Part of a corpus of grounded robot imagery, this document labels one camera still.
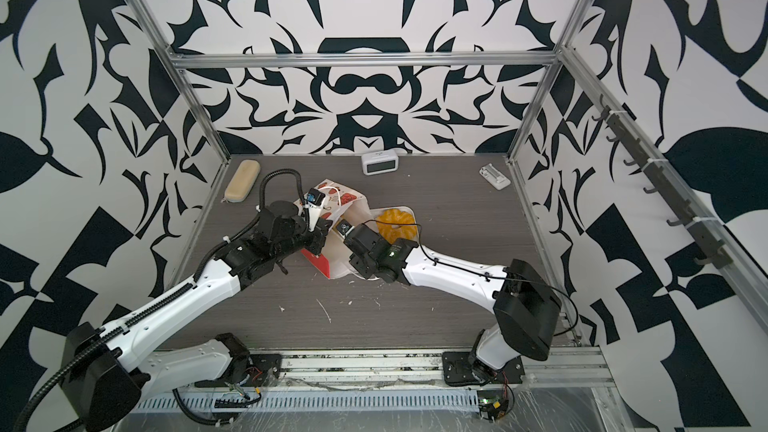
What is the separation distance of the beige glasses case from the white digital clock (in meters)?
0.41

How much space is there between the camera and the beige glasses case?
42.0 inches

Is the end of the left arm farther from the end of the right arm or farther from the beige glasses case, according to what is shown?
the beige glasses case

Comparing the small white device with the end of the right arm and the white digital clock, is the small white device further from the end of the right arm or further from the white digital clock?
the end of the right arm

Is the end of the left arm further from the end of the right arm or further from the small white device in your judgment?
the small white device

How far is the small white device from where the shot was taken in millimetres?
1135

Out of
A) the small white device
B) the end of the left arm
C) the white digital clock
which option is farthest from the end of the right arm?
the small white device

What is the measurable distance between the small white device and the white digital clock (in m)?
0.34

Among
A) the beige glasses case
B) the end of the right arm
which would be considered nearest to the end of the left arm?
the end of the right arm

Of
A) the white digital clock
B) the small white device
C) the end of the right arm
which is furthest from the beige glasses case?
the small white device

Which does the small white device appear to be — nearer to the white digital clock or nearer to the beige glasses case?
the white digital clock

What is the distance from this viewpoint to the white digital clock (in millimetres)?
1124

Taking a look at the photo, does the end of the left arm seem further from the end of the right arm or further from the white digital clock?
the white digital clock

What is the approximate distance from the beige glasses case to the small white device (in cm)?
86

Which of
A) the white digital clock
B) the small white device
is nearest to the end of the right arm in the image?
the white digital clock
